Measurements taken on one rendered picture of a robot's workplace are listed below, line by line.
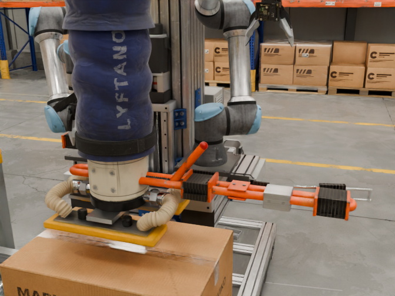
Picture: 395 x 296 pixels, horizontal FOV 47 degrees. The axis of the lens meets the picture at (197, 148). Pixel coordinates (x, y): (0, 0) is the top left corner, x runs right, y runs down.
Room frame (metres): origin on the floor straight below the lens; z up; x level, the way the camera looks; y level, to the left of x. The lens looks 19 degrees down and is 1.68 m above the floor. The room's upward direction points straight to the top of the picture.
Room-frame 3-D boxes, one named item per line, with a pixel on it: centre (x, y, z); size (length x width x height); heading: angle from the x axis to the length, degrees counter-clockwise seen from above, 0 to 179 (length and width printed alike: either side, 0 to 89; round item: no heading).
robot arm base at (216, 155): (1.73, -0.05, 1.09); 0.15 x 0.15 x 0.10
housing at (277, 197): (1.07, -0.21, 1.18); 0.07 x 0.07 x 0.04; 72
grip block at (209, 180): (1.14, -0.01, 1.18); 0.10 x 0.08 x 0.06; 162
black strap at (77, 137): (1.22, 0.23, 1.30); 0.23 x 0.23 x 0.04
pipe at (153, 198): (1.22, 0.23, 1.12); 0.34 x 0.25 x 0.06; 72
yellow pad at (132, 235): (1.13, 0.26, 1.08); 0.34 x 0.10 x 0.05; 72
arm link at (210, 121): (1.73, -0.05, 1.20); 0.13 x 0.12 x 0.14; 99
